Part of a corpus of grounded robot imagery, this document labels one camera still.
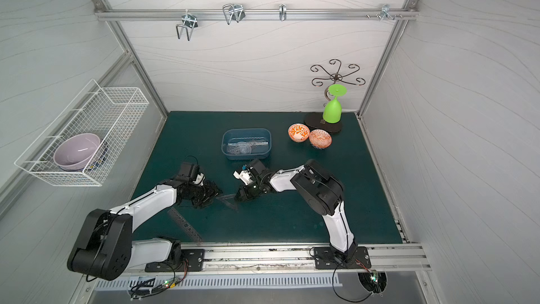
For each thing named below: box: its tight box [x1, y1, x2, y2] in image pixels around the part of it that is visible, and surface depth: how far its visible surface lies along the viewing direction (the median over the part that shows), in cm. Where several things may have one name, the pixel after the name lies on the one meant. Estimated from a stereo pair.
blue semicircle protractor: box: [234, 141, 252, 155], surface depth 106 cm
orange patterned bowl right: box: [308, 128, 333, 150], surface depth 109 cm
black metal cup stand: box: [303, 58, 366, 133], surface depth 97 cm
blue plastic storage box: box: [220, 128, 273, 161], surface depth 106 cm
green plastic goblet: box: [322, 83, 348, 124], surface depth 92 cm
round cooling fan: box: [357, 269, 388, 295], surface depth 73 cm
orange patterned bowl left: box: [287, 123, 311, 143], surface depth 111 cm
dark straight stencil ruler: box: [167, 206, 204, 244], surface depth 82 cm
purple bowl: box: [53, 133, 101, 172], surface depth 61 cm
